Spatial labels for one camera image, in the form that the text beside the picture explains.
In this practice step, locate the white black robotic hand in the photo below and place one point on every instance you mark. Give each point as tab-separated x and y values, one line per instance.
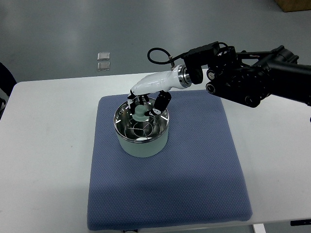
162	83

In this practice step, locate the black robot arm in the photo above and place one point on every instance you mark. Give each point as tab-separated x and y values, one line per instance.
249	77

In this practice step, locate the pale green cooking pot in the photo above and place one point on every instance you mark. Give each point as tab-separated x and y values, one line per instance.
143	150

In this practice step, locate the lower metal floor plate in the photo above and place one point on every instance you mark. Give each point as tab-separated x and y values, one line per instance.
103	66

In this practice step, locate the metal floor plate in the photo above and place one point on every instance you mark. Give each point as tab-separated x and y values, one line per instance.
103	56
103	66

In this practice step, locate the upper metal floor plate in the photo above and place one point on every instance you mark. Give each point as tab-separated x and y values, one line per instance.
103	56

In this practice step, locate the blue textile mat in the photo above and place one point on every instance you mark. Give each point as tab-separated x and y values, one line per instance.
197	177

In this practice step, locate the dark object left edge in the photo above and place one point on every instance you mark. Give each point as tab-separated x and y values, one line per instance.
7	80

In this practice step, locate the brown cardboard box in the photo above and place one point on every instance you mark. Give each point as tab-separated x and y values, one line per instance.
294	5

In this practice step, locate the black bracket under table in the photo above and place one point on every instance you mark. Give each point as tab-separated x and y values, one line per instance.
302	222

